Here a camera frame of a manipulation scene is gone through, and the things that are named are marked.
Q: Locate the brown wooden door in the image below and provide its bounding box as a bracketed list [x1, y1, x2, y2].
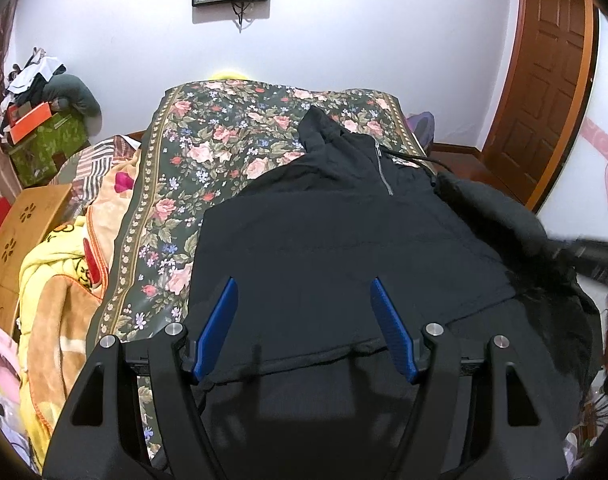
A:
[481, 0, 600, 211]

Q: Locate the dark floral blanket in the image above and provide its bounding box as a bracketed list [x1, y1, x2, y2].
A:
[84, 79, 430, 476]

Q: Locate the green patterned box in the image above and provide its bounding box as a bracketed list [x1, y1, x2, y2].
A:
[9, 110, 90, 188]

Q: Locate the pile of mixed clothes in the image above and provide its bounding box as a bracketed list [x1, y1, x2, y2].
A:
[4, 47, 67, 107]

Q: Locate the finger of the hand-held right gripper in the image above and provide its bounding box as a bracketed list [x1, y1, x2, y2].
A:
[549, 234, 608, 286]

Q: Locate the yellow plush blanket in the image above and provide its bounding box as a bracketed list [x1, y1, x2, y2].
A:
[19, 150, 145, 441]

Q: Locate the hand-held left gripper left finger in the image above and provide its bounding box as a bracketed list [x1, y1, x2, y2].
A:
[41, 276, 240, 480]

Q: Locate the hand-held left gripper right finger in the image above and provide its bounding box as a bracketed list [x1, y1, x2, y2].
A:
[370, 276, 570, 480]

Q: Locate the striped patchwork blanket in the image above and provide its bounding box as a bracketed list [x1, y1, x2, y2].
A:
[54, 135, 145, 221]

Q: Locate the yellow pillow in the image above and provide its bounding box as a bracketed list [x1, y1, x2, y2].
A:
[206, 67, 250, 82]

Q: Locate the orange box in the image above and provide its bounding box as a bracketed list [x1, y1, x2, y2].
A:
[8, 101, 54, 145]

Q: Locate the striped maroon curtain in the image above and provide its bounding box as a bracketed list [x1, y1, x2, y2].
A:
[0, 0, 35, 221]

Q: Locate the purple bag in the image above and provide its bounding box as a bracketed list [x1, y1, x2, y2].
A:
[405, 111, 436, 148]

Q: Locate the black monitor cable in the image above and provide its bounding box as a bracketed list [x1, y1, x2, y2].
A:
[230, 0, 258, 32]

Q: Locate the black zip hoodie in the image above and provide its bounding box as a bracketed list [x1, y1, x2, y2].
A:
[184, 105, 605, 480]

